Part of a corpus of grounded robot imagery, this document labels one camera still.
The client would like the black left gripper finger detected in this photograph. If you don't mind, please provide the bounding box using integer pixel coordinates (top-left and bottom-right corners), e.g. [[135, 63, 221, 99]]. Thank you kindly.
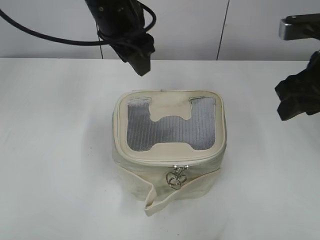
[[134, 47, 153, 75], [123, 51, 145, 76]]

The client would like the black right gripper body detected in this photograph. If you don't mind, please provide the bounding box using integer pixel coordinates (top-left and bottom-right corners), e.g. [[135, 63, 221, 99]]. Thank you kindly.
[[274, 63, 320, 116]]

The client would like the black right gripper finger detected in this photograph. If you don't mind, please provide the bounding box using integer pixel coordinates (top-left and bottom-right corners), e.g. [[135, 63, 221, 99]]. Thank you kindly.
[[277, 98, 310, 121]]

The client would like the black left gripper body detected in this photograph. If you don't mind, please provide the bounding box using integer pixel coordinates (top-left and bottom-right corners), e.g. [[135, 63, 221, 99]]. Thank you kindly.
[[96, 22, 156, 62]]

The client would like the cream bag with mesh lid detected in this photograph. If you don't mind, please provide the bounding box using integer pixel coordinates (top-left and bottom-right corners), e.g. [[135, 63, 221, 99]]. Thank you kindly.
[[112, 90, 227, 216]]

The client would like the silver zipper pull ring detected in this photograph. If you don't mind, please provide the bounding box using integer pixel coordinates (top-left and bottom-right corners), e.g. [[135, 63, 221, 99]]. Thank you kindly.
[[164, 164, 181, 191], [168, 164, 189, 187]]

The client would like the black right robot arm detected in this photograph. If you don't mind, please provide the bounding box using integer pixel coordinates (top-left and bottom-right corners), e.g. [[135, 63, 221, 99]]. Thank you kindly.
[[274, 51, 320, 121]]

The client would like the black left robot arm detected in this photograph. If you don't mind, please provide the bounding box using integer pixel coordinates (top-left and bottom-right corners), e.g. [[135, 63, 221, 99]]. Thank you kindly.
[[86, 0, 156, 76]]

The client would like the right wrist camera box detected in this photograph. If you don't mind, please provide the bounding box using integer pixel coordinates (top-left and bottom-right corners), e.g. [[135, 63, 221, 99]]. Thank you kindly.
[[278, 13, 320, 41]]

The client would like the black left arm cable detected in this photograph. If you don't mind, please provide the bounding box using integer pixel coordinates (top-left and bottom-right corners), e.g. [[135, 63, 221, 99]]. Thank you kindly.
[[0, 0, 157, 47]]

